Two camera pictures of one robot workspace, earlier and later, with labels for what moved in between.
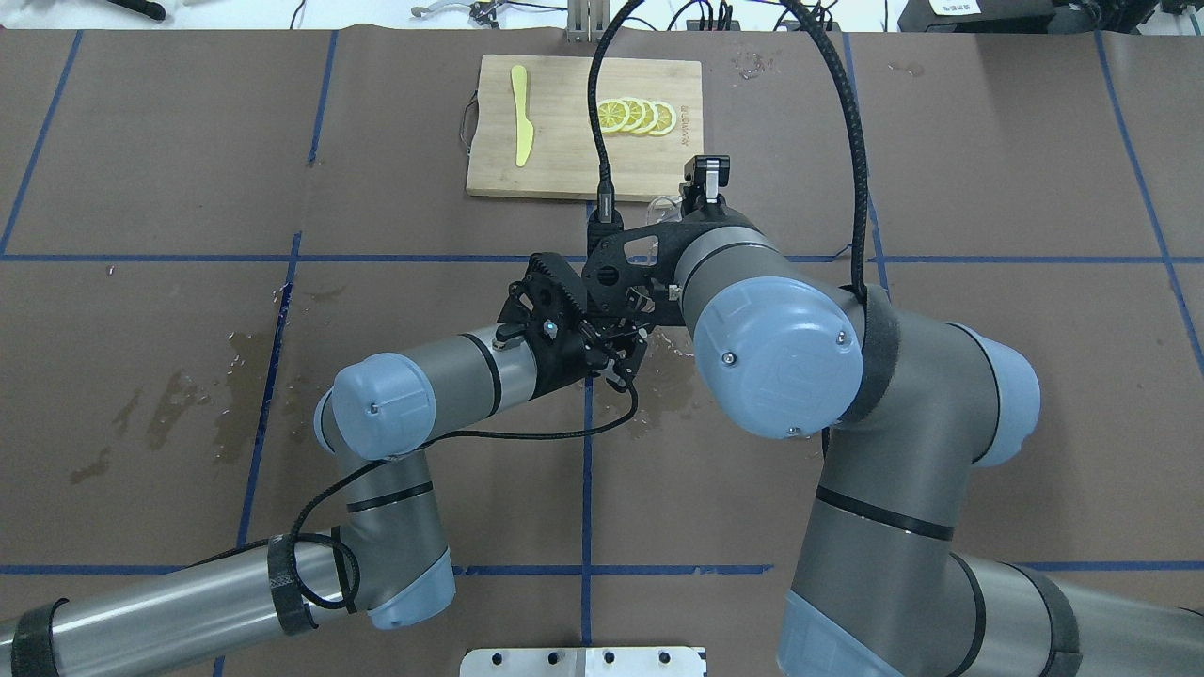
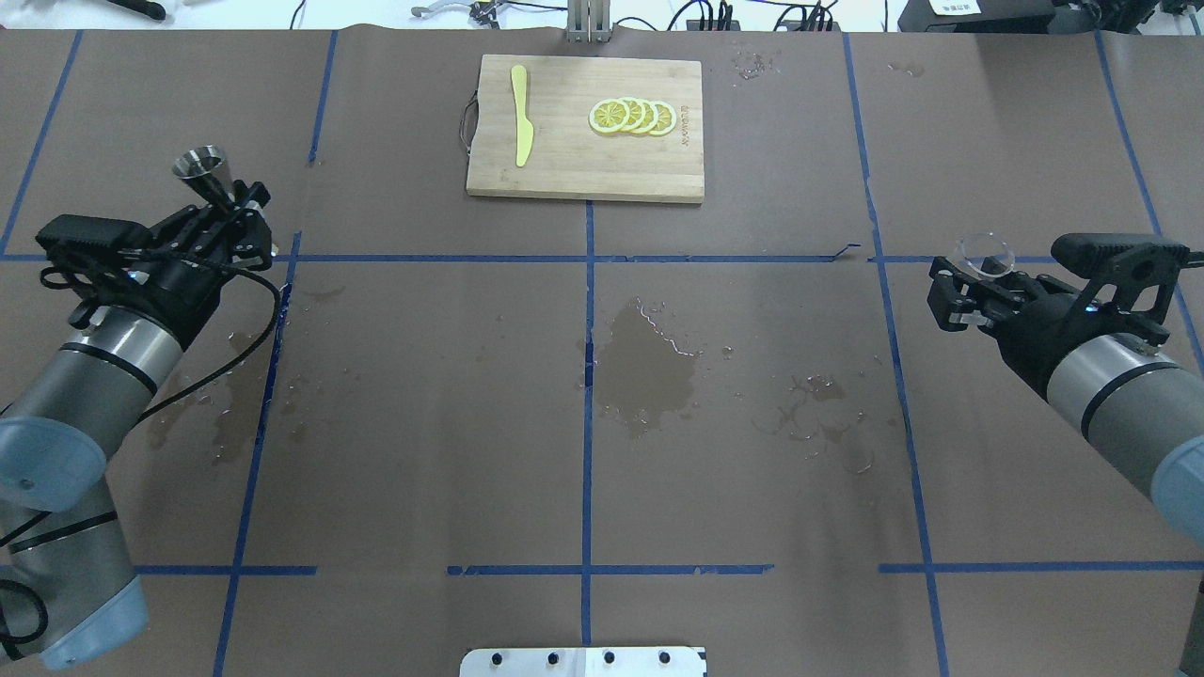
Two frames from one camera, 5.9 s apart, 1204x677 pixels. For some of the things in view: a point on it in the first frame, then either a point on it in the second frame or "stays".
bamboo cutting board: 533,136 stays
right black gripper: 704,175 to 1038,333
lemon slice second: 651,118 stays
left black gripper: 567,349 to 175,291
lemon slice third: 637,115 stays
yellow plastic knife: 524,128 stays
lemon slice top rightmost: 613,114 stays
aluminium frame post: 587,20 stays
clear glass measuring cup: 665,208 to 987,253
